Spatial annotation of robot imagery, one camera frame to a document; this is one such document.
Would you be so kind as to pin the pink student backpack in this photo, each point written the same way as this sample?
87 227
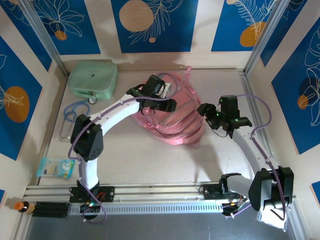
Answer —
175 125

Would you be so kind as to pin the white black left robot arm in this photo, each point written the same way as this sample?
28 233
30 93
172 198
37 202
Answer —
87 140

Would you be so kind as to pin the clear plastic bag white packet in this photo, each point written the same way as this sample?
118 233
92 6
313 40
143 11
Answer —
275 221

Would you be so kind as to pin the mint green zip pouch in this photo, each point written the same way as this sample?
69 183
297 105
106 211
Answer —
92 80

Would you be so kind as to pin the blue stethoscope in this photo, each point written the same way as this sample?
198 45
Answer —
93 100

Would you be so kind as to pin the teal tissue packet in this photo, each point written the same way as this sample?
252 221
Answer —
52 168

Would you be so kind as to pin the black ribbed block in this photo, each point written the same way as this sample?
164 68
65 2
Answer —
50 209

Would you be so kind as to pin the brown bottle orange cap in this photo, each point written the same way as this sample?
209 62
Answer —
25 207

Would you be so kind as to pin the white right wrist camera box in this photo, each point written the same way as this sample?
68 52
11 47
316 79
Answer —
218 107

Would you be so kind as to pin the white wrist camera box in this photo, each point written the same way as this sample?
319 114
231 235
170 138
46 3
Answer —
218 107
167 89

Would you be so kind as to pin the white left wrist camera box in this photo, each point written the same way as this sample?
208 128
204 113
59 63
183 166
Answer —
167 89

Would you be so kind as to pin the aluminium side rail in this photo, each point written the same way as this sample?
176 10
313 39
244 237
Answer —
250 82

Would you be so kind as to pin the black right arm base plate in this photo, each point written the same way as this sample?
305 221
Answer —
211 192

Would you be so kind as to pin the aluminium frame post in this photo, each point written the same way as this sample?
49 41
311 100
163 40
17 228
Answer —
43 37
265 37

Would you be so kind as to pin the aluminium mounting rail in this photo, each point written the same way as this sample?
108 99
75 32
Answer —
160 191

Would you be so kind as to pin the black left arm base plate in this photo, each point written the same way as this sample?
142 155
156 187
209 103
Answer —
110 193

